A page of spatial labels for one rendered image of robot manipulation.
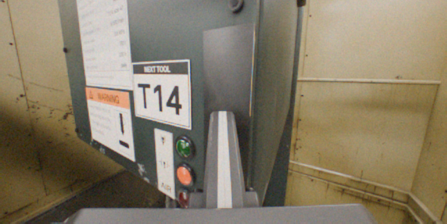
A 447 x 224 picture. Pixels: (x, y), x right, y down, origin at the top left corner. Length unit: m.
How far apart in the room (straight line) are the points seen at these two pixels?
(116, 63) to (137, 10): 0.08
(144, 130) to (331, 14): 1.19
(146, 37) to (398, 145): 1.33
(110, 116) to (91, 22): 0.16
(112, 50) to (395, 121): 1.32
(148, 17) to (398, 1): 1.25
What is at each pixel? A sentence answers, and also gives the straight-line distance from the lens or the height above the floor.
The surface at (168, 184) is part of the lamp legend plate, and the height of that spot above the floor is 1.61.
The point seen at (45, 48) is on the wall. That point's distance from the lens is 1.38.
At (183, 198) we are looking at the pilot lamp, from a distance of 0.19.
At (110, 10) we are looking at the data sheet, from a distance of 0.27.
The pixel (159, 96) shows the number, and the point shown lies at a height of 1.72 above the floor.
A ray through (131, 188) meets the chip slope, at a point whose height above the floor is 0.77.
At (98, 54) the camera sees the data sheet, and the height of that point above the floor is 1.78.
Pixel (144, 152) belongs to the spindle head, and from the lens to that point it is 0.23.
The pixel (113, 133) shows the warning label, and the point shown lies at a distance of 0.30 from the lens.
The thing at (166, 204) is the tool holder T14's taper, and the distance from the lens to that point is 0.52.
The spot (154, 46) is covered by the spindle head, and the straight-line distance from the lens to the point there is 0.18.
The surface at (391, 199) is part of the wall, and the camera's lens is 1.46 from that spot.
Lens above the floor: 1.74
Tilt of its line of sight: 9 degrees down
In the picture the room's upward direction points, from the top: 1 degrees clockwise
